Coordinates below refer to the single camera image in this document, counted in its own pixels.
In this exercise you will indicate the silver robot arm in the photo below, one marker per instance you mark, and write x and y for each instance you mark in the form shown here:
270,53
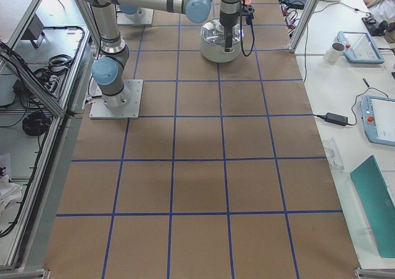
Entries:
127,9
107,71

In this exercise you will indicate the pale green electric pot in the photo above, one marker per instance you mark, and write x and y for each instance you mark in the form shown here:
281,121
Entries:
217,53

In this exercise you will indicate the glass pot lid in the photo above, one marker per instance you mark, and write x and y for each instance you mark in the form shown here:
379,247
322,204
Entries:
213,33

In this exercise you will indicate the near blue teach pendant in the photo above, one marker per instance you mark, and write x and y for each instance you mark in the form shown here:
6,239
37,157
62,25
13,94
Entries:
378,119

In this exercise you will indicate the white mug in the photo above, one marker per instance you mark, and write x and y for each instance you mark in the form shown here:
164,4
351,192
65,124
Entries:
335,51

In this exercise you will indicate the aluminium side frame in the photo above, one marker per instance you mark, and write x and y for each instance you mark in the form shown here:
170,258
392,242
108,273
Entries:
32,113

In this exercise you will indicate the aluminium frame post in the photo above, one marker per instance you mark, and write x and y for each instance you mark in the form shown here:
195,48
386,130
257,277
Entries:
302,25

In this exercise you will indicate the black box on stand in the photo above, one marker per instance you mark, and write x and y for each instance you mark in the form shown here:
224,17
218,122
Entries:
34,32

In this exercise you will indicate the clear acrylic holder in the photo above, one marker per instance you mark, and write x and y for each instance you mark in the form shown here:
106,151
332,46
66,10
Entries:
332,154

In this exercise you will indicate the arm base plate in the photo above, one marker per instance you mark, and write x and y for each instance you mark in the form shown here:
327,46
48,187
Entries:
142,17
122,106

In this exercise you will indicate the white cloth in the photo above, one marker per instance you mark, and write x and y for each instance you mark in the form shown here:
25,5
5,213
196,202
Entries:
10,192

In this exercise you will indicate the far blue teach pendant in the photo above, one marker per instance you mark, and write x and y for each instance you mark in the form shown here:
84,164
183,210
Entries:
360,48

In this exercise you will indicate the blue teach pendant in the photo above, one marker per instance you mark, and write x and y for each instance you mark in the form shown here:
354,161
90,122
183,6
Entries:
378,119
360,48

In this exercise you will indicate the black laptop charger brick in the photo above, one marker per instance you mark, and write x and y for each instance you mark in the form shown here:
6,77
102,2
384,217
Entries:
294,4

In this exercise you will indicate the black power adapter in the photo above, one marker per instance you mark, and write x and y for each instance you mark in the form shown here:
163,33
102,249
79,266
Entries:
335,119

